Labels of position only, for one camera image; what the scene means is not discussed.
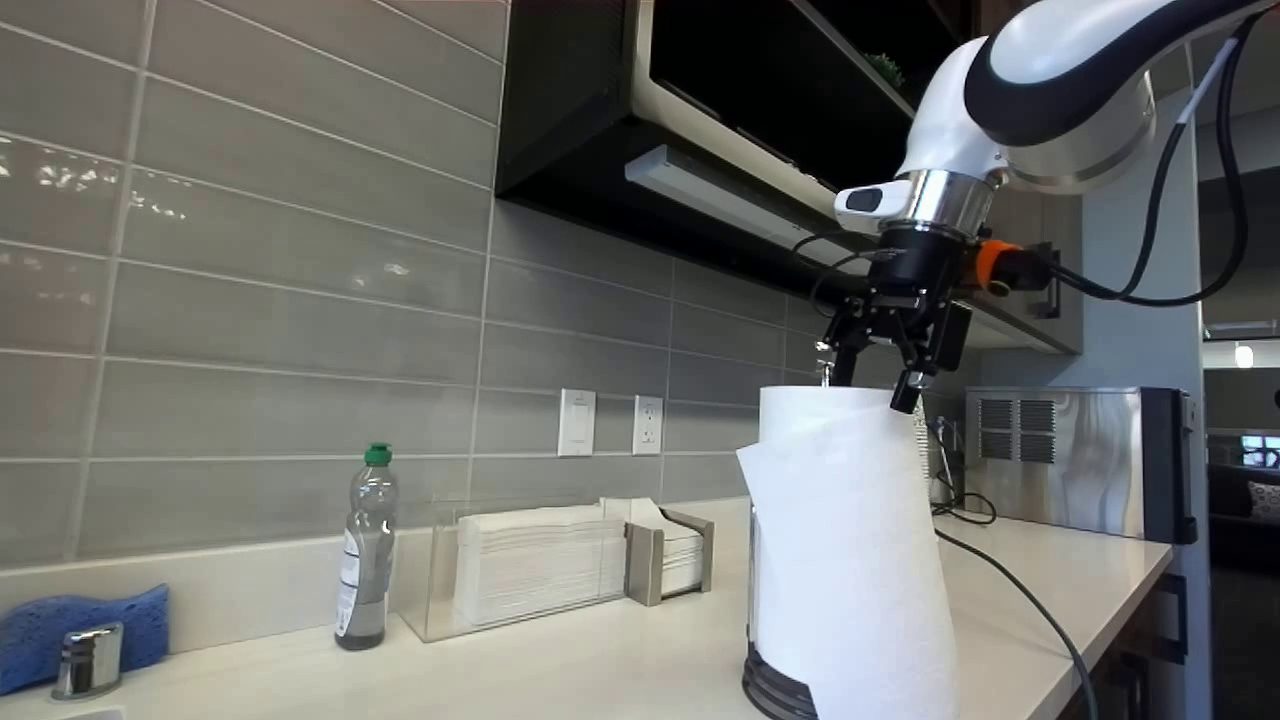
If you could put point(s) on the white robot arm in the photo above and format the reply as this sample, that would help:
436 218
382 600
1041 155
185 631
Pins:
1052 53

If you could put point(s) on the white paper towel roll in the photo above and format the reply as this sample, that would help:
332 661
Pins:
844 547

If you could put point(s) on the white napkin box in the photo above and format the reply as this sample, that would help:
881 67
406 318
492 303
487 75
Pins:
682 561

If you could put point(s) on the small shiny metal container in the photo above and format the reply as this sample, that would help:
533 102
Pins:
89 661

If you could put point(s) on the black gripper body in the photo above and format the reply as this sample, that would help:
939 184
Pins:
915 275

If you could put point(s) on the blue sponge cloth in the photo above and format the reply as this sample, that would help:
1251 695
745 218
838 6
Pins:
53 625

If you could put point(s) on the clear folded towel dispenser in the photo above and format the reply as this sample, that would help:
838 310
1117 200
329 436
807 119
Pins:
520 566

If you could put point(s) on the grey napkin holder box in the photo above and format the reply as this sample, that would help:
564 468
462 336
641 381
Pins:
641 561

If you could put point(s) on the white wall power outlet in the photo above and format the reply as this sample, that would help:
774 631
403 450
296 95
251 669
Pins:
646 426

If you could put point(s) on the stainless steel appliance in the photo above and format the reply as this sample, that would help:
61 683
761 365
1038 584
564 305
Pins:
1093 462

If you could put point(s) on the white wall light switch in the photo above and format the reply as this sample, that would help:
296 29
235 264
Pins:
576 420

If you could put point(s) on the dark overhead wall cabinet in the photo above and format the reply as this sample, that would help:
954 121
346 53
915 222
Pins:
745 95

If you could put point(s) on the wrist mount with orange connectors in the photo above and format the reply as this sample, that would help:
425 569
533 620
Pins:
1001 264

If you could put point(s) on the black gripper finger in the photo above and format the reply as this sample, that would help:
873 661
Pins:
940 342
844 333

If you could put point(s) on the clear bottle green cap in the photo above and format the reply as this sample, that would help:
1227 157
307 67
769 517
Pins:
367 561

